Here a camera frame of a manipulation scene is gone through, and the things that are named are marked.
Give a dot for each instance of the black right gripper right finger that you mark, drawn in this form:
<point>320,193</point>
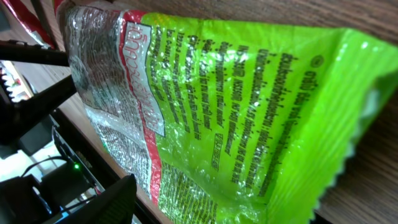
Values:
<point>114,206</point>

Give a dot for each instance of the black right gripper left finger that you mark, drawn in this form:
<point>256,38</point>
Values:
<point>18,51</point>

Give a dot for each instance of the red stick packet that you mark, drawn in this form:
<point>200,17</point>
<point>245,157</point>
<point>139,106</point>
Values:
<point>30,23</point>

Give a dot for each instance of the green snack bag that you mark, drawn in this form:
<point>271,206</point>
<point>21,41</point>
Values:
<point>225,121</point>

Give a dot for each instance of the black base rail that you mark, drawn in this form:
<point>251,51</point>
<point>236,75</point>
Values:
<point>24,200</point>

